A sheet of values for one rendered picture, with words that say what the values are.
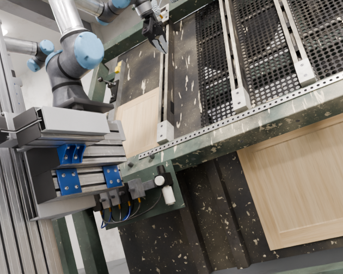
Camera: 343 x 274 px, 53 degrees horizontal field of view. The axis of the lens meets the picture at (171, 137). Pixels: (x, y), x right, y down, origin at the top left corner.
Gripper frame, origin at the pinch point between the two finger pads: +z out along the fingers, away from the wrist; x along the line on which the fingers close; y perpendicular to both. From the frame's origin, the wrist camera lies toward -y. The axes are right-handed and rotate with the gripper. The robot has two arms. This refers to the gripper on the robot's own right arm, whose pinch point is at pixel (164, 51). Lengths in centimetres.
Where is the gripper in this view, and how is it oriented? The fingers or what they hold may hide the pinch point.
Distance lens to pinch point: 175.2
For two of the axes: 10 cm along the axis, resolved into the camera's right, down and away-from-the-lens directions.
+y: 2.8, -4.1, 8.7
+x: -8.3, 3.4, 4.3
